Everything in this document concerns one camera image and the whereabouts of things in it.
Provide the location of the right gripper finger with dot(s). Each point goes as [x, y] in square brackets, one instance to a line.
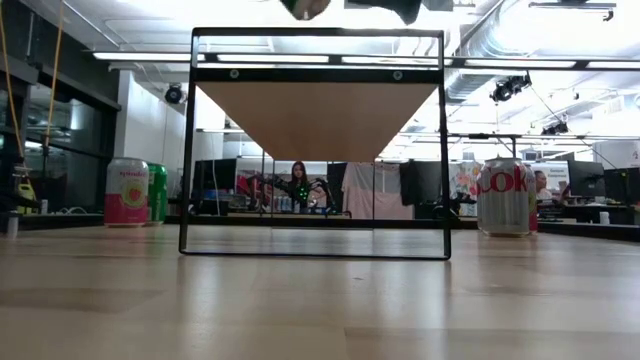
[400, 6]

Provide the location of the silver Diet Coke can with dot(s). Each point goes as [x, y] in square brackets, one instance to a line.
[502, 200]

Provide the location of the black ceiling spotlight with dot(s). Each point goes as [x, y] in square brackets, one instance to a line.
[510, 87]
[555, 129]

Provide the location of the white hanging shirt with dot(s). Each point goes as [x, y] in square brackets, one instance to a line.
[372, 190]

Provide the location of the floral hanging cloth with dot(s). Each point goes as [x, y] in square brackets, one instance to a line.
[462, 185]

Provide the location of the background black robot arms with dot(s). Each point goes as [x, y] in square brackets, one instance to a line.
[320, 187]

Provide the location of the person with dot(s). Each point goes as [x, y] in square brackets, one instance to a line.
[299, 182]
[542, 186]

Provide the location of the pink white Spindrift can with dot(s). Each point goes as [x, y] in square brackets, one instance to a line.
[126, 195]
[533, 220]

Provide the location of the ceiling light strip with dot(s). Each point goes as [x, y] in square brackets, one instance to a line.
[145, 56]

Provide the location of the white cup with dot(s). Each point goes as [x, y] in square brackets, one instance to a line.
[12, 225]
[604, 217]

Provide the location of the small white bottle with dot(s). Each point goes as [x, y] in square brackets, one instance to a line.
[44, 206]

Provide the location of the yellow plastic jug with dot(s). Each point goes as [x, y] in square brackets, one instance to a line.
[26, 192]

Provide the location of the wooden shelf black metal frame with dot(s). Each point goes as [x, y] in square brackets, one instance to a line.
[320, 120]

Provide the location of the black ceiling camera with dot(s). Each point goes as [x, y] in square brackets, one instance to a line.
[174, 94]

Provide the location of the black aluminium table frame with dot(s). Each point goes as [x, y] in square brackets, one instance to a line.
[75, 221]

